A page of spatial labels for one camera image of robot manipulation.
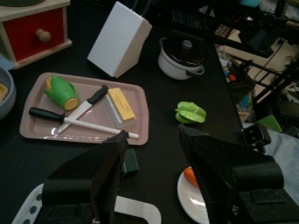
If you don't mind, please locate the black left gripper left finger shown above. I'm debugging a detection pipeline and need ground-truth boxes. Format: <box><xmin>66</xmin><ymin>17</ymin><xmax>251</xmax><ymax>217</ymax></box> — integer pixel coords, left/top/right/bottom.
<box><xmin>41</xmin><ymin>129</ymin><xmax>129</xmax><ymax>224</ymax></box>

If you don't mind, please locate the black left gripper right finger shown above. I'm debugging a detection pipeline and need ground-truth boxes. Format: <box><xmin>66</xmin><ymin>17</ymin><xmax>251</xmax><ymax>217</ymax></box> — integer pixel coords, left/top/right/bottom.
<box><xmin>177</xmin><ymin>123</ymin><xmax>299</xmax><ymax>224</ymax></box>

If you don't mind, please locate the orange toy carrot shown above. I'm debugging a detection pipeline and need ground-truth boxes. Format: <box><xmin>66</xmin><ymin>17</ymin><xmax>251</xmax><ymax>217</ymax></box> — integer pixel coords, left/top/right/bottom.
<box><xmin>182</xmin><ymin>166</ymin><xmax>200</xmax><ymax>188</ymax></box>

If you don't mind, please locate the white plate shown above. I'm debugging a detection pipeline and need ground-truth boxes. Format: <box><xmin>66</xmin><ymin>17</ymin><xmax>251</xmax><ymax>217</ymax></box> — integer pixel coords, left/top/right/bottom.
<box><xmin>176</xmin><ymin>170</ymin><xmax>211</xmax><ymax>224</ymax></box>

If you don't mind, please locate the dark green block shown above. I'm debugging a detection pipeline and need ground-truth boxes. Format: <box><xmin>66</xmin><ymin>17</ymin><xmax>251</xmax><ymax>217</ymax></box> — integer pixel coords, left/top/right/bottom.
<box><xmin>122</xmin><ymin>148</ymin><xmax>140</xmax><ymax>177</ymax></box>

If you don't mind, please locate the grey cloth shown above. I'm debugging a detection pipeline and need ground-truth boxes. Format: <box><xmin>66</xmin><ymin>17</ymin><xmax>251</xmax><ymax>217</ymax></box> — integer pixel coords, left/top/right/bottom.
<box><xmin>264</xmin><ymin>129</ymin><xmax>299</xmax><ymax>205</ymax></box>

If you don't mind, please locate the white perforated board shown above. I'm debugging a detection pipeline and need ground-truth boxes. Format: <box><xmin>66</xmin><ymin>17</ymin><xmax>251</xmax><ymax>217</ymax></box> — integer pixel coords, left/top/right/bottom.
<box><xmin>10</xmin><ymin>183</ymin><xmax>162</xmax><ymax>224</ymax></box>

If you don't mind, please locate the pink plastic tray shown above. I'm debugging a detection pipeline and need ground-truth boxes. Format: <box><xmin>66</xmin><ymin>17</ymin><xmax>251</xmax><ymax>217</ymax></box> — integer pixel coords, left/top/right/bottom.
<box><xmin>18</xmin><ymin>72</ymin><xmax>149</xmax><ymax>146</ymax></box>

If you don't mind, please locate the green box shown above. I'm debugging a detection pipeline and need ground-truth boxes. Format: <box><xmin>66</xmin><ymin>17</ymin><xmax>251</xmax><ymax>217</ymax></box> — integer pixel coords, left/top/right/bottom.
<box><xmin>255</xmin><ymin>114</ymin><xmax>284</xmax><ymax>134</ymax></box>

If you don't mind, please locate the green toy pepper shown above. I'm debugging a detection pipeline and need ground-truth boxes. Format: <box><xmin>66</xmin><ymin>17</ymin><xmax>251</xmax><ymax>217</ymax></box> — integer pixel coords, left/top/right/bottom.
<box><xmin>173</xmin><ymin>101</ymin><xmax>208</xmax><ymax>124</ymax></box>

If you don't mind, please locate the yellow toy block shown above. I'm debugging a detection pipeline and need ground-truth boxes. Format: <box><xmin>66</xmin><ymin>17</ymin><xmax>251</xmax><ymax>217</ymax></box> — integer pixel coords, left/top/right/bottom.
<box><xmin>104</xmin><ymin>87</ymin><xmax>137</xmax><ymax>130</ymax></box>

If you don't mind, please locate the green toy corn cob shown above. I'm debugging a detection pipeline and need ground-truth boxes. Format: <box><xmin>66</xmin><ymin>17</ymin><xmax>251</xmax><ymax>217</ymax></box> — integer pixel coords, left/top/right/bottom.
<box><xmin>42</xmin><ymin>75</ymin><xmax>80</xmax><ymax>111</ymax></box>

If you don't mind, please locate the blue bowl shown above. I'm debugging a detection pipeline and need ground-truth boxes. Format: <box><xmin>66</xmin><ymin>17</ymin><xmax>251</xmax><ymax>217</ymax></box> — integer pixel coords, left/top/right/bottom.
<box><xmin>0</xmin><ymin>66</ymin><xmax>17</xmax><ymax>121</ymax></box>

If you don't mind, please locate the white toy pot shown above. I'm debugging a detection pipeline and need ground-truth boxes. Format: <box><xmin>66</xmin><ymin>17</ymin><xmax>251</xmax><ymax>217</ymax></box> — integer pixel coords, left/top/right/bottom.
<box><xmin>156</xmin><ymin>37</ymin><xmax>205</xmax><ymax>81</ymax></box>

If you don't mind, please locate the dark pot lid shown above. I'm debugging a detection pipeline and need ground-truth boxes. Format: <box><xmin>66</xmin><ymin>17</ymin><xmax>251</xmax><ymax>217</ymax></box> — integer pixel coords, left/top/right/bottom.
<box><xmin>162</xmin><ymin>38</ymin><xmax>204</xmax><ymax>68</ymax></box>

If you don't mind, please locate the white knife block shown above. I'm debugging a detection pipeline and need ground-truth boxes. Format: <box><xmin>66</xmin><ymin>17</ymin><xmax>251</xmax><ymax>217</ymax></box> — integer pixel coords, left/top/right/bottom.
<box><xmin>86</xmin><ymin>1</ymin><xmax>153</xmax><ymax>79</ymax></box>

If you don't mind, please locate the wooden box with red drawer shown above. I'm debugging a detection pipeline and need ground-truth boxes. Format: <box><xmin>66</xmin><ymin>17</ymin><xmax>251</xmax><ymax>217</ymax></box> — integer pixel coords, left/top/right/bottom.
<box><xmin>0</xmin><ymin>0</ymin><xmax>73</xmax><ymax>70</ymax></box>

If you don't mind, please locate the white rod with black handle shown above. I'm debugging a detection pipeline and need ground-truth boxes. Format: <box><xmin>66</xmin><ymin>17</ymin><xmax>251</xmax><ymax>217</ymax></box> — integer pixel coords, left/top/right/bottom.
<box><xmin>28</xmin><ymin>107</ymin><xmax>140</xmax><ymax>140</ymax></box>

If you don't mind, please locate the black-handled toy knife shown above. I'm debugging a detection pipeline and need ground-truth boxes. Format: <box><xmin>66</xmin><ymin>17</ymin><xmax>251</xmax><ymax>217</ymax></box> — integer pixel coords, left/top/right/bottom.
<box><xmin>57</xmin><ymin>84</ymin><xmax>109</xmax><ymax>134</ymax></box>

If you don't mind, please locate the black metal frame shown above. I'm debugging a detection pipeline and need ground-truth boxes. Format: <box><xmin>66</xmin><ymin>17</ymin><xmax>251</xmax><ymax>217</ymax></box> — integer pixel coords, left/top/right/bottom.
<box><xmin>217</xmin><ymin>43</ymin><xmax>299</xmax><ymax>117</ymax></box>

